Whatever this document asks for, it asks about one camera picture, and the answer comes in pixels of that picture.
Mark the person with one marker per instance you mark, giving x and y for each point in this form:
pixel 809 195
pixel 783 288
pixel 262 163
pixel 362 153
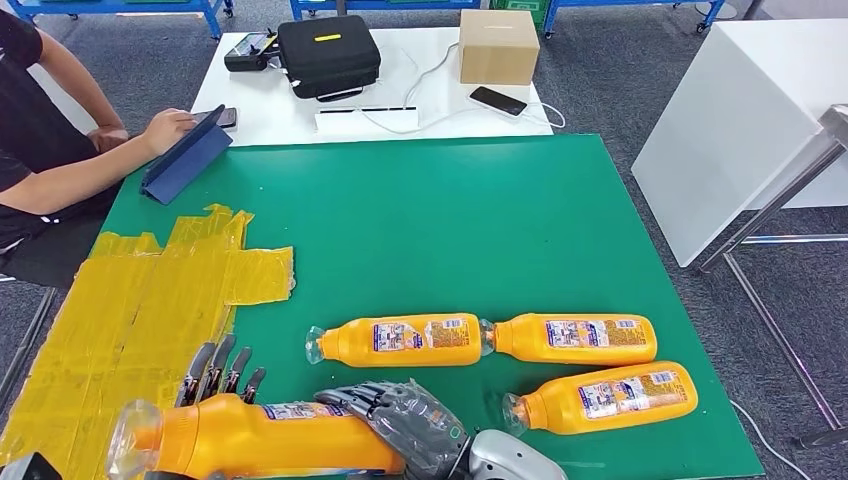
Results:
pixel 33 132

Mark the white power strip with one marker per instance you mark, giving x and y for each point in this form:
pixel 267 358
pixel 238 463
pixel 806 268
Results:
pixel 364 122

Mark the blue tablet case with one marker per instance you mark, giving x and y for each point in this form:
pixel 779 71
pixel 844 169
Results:
pixel 189 159

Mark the grey metal table leg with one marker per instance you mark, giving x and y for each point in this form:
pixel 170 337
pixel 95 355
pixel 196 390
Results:
pixel 28 341

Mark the yellow taped sheet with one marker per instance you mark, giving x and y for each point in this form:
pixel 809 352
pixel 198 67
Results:
pixel 132 298

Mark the green plastic crate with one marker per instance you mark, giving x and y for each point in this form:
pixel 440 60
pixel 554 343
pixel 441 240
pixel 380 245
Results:
pixel 523 10

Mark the person's left forearm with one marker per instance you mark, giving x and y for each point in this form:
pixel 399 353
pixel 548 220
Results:
pixel 99 102

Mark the orange plastic bottle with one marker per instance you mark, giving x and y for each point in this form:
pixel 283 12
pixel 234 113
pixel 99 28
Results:
pixel 523 341
pixel 556 407
pixel 265 444
pixel 351 344

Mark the black handheld controller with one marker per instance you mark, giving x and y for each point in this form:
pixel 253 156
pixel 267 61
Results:
pixel 248 54

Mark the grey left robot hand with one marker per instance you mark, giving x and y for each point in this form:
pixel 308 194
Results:
pixel 215 371

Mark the black carrying case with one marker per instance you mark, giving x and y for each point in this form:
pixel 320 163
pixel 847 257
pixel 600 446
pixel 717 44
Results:
pixel 329 61

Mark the person's left hand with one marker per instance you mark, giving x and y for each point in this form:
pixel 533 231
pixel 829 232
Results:
pixel 109 139

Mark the black smartphone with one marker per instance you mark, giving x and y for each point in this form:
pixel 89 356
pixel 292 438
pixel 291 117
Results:
pixel 226 118
pixel 497 100

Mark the blue metal trolley frame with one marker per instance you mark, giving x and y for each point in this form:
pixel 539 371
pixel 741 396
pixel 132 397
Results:
pixel 397 5
pixel 212 20
pixel 550 18

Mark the white panel table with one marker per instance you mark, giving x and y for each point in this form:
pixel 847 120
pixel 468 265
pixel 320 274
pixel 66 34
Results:
pixel 729 132

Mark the green table board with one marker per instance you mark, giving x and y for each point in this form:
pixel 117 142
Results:
pixel 430 232

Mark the person's right hand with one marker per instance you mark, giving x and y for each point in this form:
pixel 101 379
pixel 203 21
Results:
pixel 169 131

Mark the silver metal stand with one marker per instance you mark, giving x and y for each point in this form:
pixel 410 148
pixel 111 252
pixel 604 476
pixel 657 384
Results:
pixel 836 127

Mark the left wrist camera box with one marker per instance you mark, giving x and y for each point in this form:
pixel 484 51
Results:
pixel 26 469

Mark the brown cardboard box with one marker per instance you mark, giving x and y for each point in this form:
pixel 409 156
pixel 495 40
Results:
pixel 497 54

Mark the person's right forearm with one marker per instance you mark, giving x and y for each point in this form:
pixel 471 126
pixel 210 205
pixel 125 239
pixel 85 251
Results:
pixel 73 175

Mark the white rectangular table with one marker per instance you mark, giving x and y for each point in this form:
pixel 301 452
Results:
pixel 278 114

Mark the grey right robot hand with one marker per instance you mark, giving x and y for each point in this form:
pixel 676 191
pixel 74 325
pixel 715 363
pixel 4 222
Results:
pixel 417 424

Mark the white round stand base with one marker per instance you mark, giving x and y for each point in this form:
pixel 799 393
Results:
pixel 715 8

